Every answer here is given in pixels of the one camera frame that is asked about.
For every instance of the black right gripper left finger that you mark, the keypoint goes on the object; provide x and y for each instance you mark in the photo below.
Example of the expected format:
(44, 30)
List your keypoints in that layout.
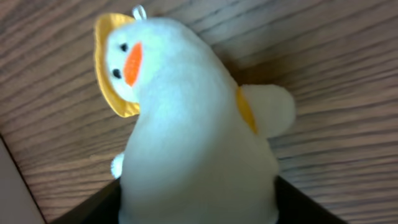
(100, 208)

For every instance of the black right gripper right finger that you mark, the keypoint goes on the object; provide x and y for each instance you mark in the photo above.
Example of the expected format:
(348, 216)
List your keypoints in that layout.
(297, 208)

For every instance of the white plush duck toy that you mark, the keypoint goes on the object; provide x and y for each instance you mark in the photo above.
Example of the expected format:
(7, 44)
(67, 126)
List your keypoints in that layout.
(199, 151)

